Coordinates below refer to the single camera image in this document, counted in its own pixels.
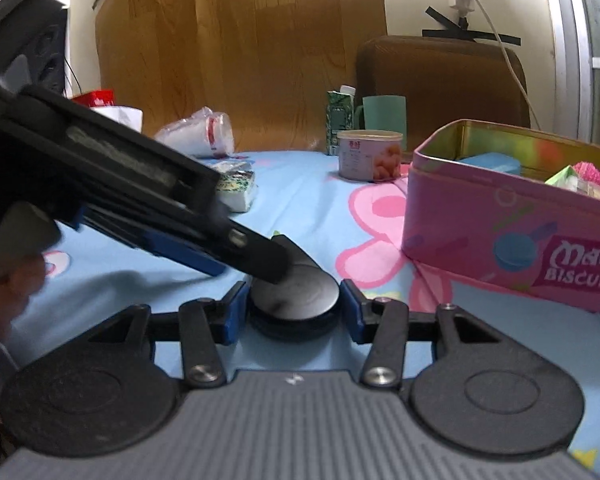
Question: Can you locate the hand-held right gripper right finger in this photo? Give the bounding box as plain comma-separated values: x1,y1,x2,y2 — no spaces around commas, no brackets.
341,279,503,389

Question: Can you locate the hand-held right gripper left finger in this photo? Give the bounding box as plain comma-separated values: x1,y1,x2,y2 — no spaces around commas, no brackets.
85,281,248,389

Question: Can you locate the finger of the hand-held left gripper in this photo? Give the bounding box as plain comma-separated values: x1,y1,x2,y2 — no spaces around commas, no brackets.
200,210,291,285
72,210,226,277

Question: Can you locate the black case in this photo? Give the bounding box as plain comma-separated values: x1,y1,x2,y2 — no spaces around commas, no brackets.
249,234,342,345

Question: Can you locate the green printed tissue packet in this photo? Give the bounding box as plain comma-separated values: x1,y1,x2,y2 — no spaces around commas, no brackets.
214,169,259,212

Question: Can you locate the pink biscuit tin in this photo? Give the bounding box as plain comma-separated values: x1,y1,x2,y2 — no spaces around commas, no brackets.
401,119,600,319

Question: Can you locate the blue case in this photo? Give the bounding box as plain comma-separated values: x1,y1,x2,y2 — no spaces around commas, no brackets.
457,152,522,176

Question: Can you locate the pink fluffy scrunchie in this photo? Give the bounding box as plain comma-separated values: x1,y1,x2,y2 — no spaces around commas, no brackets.
575,161,600,191

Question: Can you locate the person's left hand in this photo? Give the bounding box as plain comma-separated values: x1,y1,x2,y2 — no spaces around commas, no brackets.
0,255,48,356

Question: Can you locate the white tissue pack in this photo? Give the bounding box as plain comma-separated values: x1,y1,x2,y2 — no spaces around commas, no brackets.
90,105,144,134

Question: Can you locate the red box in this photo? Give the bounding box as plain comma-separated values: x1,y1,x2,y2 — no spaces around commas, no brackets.
72,90,115,109

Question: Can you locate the printed blue blanket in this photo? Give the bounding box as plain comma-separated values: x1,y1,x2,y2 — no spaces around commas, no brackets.
0,149,600,480

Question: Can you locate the bagged stack of cups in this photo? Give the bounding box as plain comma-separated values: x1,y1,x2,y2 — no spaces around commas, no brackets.
153,106,235,157

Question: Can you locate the round can with lid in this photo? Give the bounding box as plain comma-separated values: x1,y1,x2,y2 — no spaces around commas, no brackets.
337,130,405,183

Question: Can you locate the green drink carton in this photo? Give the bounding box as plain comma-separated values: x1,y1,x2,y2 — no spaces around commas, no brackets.
326,86,357,156

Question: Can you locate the green mug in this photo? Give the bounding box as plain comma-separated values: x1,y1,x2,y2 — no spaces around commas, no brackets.
354,95,408,151

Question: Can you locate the wood grain board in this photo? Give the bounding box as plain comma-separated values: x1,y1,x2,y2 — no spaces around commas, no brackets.
94,0,388,153

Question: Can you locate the brown chair back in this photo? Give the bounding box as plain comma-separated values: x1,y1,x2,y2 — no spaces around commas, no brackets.
355,35,532,152

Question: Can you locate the black tape cross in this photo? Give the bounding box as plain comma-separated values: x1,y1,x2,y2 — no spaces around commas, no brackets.
424,6,522,47

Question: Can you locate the frosted glass sliding door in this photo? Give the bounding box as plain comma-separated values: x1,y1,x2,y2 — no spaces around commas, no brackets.
550,0,600,147

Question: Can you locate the white cable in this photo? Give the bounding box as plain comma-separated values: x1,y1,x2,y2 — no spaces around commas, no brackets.
420,0,542,131

